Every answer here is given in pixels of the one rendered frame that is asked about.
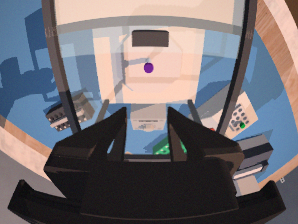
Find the white tube with violet cap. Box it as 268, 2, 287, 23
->
144, 56, 154, 73

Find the cream block with rows of round holes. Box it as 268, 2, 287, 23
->
233, 175, 260, 196

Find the black block with grey bar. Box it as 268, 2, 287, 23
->
45, 103, 70, 132

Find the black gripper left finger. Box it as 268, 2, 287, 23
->
49, 107, 128, 161

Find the blue bench mat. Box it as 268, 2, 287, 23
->
0, 0, 298, 183

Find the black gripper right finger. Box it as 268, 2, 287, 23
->
167, 107, 245, 176

